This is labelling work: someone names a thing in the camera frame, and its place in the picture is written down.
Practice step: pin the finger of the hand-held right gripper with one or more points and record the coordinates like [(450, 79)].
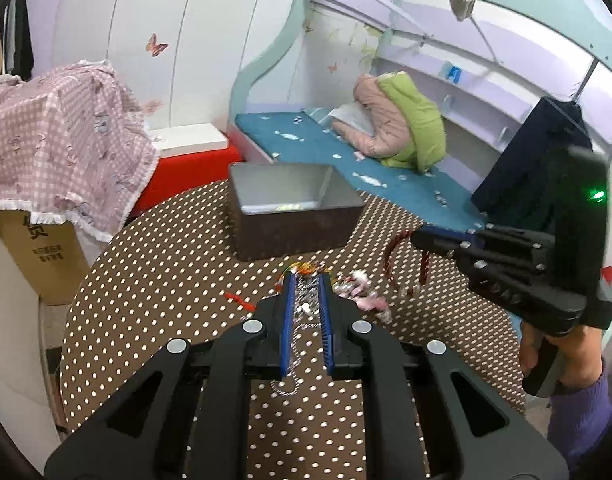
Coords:
[(510, 247), (525, 295)]

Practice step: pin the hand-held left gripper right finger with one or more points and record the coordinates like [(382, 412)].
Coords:
[(326, 325)]

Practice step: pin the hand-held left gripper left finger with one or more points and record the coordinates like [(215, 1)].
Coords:
[(288, 325)]

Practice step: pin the grey metal tin box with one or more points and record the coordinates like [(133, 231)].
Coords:
[(296, 220)]

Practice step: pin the person's right forearm purple sleeve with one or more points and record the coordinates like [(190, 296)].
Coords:
[(585, 415)]

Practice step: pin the person's right hand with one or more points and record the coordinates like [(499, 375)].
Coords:
[(583, 355)]

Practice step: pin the navy hanging garment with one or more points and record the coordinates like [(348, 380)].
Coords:
[(525, 170)]

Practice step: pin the brown polka dot tablecloth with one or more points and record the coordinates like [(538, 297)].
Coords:
[(176, 280)]

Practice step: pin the pink and green jacket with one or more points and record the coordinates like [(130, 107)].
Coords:
[(415, 125)]

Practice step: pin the small blue box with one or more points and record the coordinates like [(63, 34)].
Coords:
[(453, 73)]

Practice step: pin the red box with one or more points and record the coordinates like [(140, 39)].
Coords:
[(186, 170)]

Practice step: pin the white pillow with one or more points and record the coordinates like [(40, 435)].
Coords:
[(351, 117)]

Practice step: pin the flat white box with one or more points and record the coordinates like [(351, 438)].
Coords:
[(188, 137)]

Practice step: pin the brown cardboard box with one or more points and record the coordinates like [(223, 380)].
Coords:
[(41, 260)]

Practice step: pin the pink checked frilled cloth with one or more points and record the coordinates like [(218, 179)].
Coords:
[(61, 145)]

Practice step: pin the dark hanging clothes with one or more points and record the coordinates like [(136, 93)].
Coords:
[(18, 35)]

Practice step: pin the white wall shelf unit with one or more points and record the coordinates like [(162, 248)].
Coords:
[(480, 105)]

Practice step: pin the teal bed frame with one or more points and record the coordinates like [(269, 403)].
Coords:
[(266, 60)]

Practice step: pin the pink butterfly wall sticker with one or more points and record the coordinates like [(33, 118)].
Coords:
[(157, 45)]

